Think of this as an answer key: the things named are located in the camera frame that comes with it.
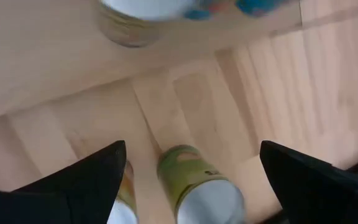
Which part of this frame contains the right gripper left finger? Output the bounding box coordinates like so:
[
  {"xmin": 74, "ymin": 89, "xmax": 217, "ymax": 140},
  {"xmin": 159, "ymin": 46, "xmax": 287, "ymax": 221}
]
[{"xmin": 0, "ymin": 139, "xmax": 127, "ymax": 224}]

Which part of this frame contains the Peaches label can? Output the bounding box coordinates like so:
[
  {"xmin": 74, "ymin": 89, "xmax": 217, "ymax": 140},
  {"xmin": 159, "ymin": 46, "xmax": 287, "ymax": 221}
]
[{"xmin": 96, "ymin": 0, "xmax": 198, "ymax": 49}]

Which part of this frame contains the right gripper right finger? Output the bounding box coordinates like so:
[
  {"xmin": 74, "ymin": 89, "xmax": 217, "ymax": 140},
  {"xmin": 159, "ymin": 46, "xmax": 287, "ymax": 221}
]
[{"xmin": 259, "ymin": 139, "xmax": 358, "ymax": 224}]

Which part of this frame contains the green labelled food can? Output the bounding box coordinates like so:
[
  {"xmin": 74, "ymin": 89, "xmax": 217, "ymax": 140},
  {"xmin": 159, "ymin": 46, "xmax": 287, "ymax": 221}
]
[{"xmin": 156, "ymin": 144, "xmax": 247, "ymax": 224}]

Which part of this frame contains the Tomatoes label blue can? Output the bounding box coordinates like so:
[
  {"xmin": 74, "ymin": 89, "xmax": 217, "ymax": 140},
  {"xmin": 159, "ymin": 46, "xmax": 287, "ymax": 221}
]
[{"xmin": 181, "ymin": 0, "xmax": 291, "ymax": 19}]

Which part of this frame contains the Corn label can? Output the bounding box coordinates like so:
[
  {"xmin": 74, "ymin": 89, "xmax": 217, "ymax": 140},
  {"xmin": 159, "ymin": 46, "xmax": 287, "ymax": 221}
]
[{"xmin": 106, "ymin": 160, "xmax": 139, "ymax": 224}]

